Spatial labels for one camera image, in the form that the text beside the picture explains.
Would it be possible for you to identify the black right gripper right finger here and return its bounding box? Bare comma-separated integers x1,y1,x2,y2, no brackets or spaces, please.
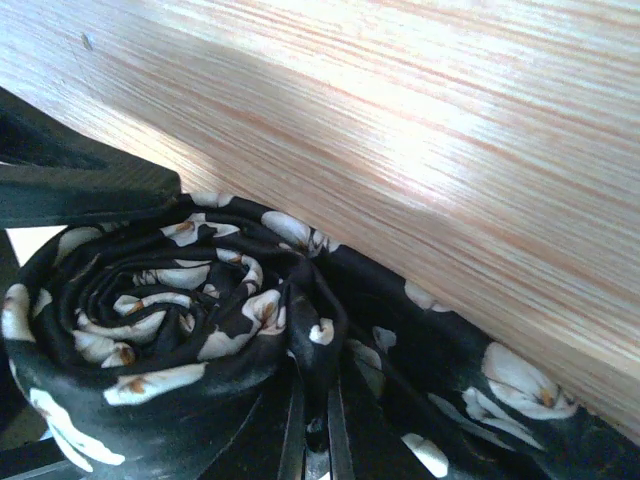
328,359,433,480

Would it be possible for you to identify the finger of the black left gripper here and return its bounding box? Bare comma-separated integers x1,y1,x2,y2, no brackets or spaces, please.
1,89,181,228

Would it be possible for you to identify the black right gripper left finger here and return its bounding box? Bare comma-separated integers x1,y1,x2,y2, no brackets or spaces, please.
201,369,306,480

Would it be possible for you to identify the black white floral tie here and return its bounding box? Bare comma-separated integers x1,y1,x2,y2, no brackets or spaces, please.
1,194,639,479

